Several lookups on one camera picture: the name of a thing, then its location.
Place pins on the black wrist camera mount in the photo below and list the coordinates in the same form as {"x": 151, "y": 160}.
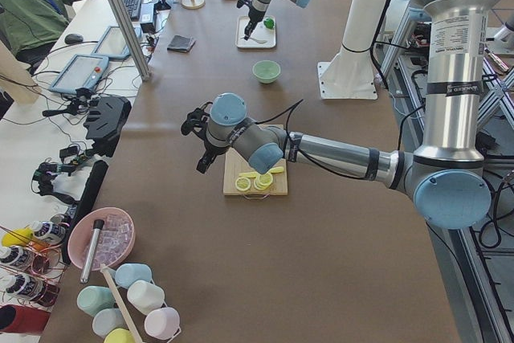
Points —
{"x": 241, "y": 3}

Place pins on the light green bowl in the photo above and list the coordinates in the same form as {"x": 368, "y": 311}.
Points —
{"x": 266, "y": 71}

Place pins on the light blue cup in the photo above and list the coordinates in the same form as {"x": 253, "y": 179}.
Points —
{"x": 106, "y": 321}

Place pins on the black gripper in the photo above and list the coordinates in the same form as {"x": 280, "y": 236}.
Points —
{"x": 210, "y": 148}
{"x": 254, "y": 14}

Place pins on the green cup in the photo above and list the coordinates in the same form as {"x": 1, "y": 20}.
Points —
{"x": 93, "y": 299}

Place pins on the pink bowl with ice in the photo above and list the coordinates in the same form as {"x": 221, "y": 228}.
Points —
{"x": 116, "y": 240}

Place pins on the upper blue teach pendant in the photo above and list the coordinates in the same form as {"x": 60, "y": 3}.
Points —
{"x": 112, "y": 44}

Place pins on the blue teach pendant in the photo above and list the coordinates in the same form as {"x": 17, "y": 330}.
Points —
{"x": 82, "y": 71}
{"x": 112, "y": 44}

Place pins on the pink cup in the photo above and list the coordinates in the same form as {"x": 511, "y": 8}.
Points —
{"x": 163, "y": 323}

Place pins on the white cup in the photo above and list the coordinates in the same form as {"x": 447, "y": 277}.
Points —
{"x": 145, "y": 296}

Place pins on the white pillar with base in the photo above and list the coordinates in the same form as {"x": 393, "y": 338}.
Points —
{"x": 349, "y": 75}

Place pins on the yellow cup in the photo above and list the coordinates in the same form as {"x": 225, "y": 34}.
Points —
{"x": 119, "y": 336}

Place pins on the white ceramic spoon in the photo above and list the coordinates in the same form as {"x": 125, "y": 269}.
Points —
{"x": 259, "y": 41}

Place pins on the wooden cutting board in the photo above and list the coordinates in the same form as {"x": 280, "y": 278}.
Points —
{"x": 235, "y": 164}

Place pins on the lemon slice upper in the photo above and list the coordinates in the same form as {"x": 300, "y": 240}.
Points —
{"x": 243, "y": 184}

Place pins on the green lime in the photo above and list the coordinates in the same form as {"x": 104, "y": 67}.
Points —
{"x": 269, "y": 23}

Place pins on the seated person green jacket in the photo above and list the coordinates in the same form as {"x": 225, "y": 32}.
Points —
{"x": 32, "y": 27}

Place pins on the aluminium frame post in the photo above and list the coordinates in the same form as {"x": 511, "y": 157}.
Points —
{"x": 126, "y": 27}

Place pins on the folded grey cloth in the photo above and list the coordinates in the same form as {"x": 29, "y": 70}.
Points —
{"x": 181, "y": 43}

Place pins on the lemon slice lower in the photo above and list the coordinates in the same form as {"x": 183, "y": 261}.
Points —
{"x": 263, "y": 181}

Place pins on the black computer mouse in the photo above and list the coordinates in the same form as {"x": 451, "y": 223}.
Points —
{"x": 71, "y": 39}

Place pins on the lower blue teach pendant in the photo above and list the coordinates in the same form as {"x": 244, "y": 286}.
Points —
{"x": 82, "y": 71}

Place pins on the metal tube in bowl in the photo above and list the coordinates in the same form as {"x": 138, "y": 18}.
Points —
{"x": 90, "y": 256}

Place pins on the lemon slice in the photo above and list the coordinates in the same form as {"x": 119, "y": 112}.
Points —
{"x": 243, "y": 184}
{"x": 263, "y": 181}

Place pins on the white rabbit tray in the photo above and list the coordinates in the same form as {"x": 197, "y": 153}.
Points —
{"x": 260, "y": 32}

